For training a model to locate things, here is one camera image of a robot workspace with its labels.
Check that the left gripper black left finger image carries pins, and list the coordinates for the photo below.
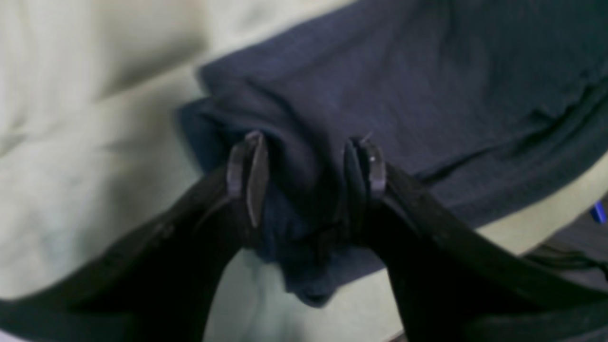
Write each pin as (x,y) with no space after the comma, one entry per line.
(157,283)

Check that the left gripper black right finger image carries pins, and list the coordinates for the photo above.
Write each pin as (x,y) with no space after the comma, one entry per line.
(451,284)

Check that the dark navy long-sleeve shirt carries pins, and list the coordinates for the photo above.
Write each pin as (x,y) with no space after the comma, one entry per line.
(492,104)

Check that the green table cloth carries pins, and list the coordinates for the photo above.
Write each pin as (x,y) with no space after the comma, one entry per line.
(89,150)

